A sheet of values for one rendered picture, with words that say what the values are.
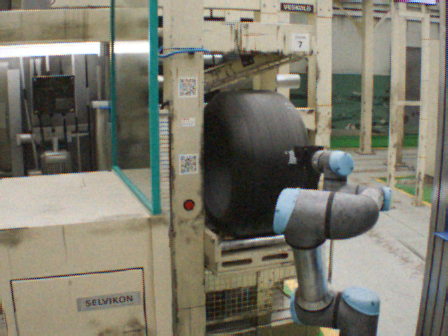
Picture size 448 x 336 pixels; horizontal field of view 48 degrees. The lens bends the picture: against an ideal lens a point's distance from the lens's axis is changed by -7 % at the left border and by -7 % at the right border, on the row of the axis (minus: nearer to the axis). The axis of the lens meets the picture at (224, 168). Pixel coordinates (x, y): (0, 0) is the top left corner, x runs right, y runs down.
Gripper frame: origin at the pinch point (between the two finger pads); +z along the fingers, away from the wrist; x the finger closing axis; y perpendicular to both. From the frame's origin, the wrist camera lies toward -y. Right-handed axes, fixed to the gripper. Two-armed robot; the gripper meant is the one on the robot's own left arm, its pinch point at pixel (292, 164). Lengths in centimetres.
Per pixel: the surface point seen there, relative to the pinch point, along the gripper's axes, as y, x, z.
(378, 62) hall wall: 146, -674, 825
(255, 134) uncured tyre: 11.5, 11.8, 4.7
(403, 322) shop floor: -115, -123, 83
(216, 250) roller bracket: -31.5, 24.8, 15.8
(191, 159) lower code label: 2.9, 30.5, 23.0
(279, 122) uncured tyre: 15.4, 1.0, 6.7
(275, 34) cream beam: 55, -17, 43
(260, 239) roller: -30.4, 4.8, 19.6
